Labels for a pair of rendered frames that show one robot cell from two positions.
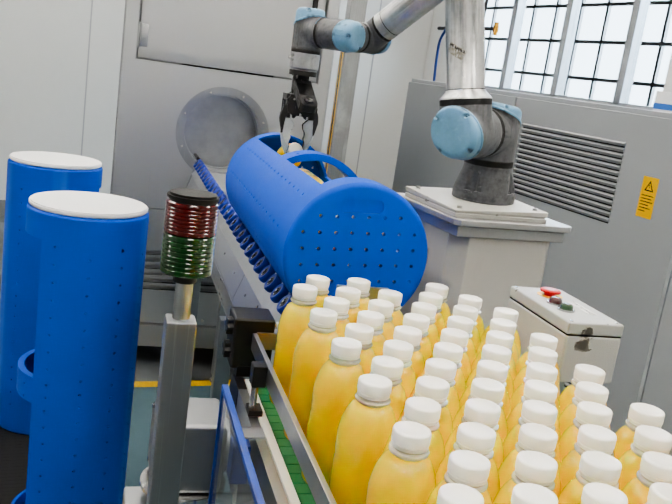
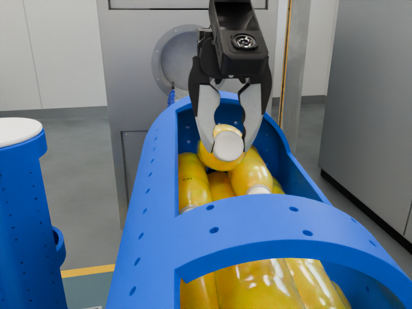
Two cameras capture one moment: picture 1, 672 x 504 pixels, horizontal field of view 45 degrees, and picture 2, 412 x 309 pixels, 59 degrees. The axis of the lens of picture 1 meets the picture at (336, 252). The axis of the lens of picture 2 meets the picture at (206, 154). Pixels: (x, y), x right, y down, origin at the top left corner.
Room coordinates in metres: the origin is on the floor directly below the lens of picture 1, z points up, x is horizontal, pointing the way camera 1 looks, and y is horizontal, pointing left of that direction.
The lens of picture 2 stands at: (1.65, 0.08, 1.38)
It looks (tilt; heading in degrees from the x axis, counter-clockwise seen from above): 22 degrees down; 12
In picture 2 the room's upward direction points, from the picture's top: straight up
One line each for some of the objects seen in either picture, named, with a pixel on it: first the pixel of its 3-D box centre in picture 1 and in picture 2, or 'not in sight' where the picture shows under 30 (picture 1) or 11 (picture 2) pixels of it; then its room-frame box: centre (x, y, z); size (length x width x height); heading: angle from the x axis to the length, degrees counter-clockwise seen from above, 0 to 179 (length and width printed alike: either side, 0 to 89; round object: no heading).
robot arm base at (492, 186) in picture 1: (485, 178); not in sight; (1.94, -0.33, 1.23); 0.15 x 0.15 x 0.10
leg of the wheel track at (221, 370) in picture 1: (216, 410); not in sight; (2.41, 0.31, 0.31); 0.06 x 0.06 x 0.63; 16
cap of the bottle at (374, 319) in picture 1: (370, 320); not in sight; (1.11, -0.06, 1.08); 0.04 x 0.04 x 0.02
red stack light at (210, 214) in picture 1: (191, 216); not in sight; (0.96, 0.18, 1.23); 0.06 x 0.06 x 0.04
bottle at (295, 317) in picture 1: (297, 350); not in sight; (1.21, 0.04, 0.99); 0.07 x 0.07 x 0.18
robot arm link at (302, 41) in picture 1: (309, 31); not in sight; (2.10, 0.15, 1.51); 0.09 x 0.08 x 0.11; 54
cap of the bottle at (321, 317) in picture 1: (323, 317); not in sight; (1.09, 0.00, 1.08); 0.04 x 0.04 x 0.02
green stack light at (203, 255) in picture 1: (187, 252); not in sight; (0.96, 0.18, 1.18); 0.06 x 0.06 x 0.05
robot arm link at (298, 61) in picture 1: (303, 62); not in sight; (2.10, 0.15, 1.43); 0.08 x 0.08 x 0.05
